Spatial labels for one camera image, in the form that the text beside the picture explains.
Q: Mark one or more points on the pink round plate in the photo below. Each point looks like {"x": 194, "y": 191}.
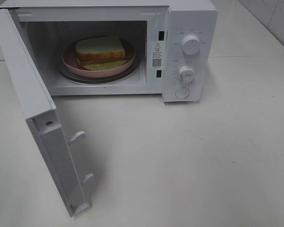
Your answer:
{"x": 71, "y": 63}

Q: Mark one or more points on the glass microwave turntable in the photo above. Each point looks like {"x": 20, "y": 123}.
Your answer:
{"x": 85, "y": 80}

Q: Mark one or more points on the round white door button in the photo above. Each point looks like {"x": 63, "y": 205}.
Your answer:
{"x": 182, "y": 92}

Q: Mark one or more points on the white warning sticker with QR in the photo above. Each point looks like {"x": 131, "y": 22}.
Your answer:
{"x": 157, "y": 54}

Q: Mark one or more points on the white microwave oven body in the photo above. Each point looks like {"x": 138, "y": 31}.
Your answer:
{"x": 53, "y": 25}

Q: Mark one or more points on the upper white power knob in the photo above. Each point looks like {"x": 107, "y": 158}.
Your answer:
{"x": 190, "y": 44}

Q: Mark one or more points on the sandwich with bread and lettuce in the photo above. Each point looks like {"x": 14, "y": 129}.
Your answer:
{"x": 102, "y": 53}

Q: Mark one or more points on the lower white timer knob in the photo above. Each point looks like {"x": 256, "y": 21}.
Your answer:
{"x": 186, "y": 74}

